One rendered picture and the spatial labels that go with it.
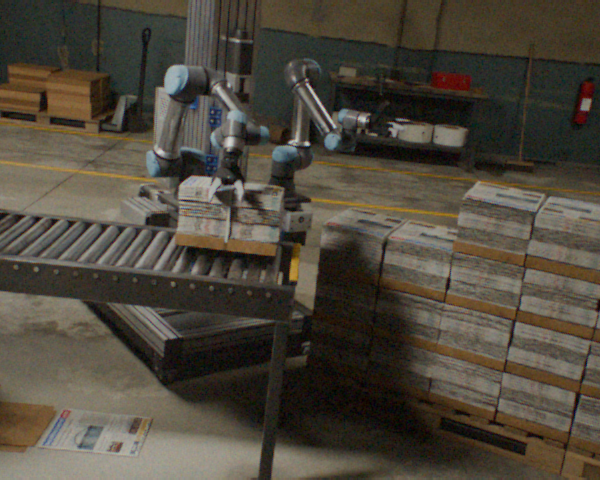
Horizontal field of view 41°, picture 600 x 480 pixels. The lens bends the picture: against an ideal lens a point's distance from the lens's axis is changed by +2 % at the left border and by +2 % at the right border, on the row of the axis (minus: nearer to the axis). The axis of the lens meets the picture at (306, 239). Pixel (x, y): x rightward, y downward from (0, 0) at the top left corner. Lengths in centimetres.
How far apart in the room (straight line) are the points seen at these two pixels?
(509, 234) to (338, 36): 688
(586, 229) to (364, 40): 698
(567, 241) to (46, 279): 192
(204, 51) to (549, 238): 174
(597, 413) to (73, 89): 709
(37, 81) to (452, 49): 487
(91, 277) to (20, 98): 675
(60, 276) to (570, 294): 191
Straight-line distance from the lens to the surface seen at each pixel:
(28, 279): 285
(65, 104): 929
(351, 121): 376
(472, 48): 1005
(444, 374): 348
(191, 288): 272
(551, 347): 335
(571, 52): 1033
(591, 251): 322
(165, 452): 325
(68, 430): 338
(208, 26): 372
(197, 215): 291
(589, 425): 345
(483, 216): 324
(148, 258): 289
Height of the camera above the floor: 177
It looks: 17 degrees down
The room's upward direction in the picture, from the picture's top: 7 degrees clockwise
